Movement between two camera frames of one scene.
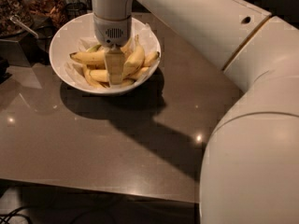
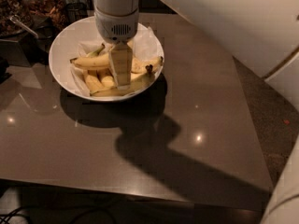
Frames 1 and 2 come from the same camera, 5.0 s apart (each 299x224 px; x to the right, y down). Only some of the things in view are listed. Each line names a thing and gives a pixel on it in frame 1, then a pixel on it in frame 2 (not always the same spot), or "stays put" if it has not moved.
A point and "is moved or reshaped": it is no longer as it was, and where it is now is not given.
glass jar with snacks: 13,2 stays put
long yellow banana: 98,57 is moved or reshaped
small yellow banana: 149,58 -> 138,65
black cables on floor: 6,217 stays put
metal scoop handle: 15,19 stays put
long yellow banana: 130,68 -> 139,84
